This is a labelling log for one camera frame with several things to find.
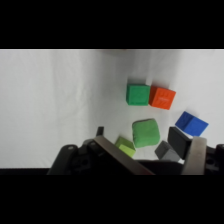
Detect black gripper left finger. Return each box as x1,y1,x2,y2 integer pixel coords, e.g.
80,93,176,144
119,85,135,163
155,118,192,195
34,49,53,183
93,134,183,176

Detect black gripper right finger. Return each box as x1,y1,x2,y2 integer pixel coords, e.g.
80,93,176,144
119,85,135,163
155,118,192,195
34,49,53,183
167,125,209,176

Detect small dark green block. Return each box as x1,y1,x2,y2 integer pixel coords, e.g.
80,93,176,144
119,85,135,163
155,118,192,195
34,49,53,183
125,83,151,107

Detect lime green block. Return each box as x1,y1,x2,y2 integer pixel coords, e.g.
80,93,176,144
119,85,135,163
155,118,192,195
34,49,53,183
114,135,137,159

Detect blue block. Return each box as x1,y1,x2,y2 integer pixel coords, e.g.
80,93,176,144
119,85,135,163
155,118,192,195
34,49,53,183
174,110,210,138

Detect large light green block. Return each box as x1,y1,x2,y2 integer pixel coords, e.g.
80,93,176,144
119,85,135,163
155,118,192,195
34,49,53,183
131,118,161,149

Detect orange-red block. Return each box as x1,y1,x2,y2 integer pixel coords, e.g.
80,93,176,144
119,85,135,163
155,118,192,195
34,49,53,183
148,85,177,110

